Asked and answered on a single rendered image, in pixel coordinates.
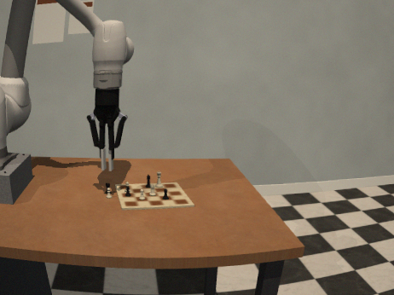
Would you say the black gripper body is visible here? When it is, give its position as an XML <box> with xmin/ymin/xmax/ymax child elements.
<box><xmin>94</xmin><ymin>88</ymin><xmax>120</xmax><ymax>124</ymax></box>

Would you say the white rook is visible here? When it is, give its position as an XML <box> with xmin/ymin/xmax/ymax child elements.
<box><xmin>149</xmin><ymin>184</ymin><xmax>156</xmax><ymax>196</ymax></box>

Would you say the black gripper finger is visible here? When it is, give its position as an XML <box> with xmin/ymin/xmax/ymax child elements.
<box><xmin>87</xmin><ymin>113</ymin><xmax>106</xmax><ymax>171</ymax></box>
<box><xmin>107</xmin><ymin>112</ymin><xmax>128</xmax><ymax>171</ymax></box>

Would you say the wooden chessboard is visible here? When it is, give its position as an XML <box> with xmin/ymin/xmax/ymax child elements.
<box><xmin>115</xmin><ymin>182</ymin><xmax>194</xmax><ymax>210</ymax></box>

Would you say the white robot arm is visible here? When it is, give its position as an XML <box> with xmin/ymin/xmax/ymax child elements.
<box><xmin>0</xmin><ymin>0</ymin><xmax>134</xmax><ymax>171</ymax></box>

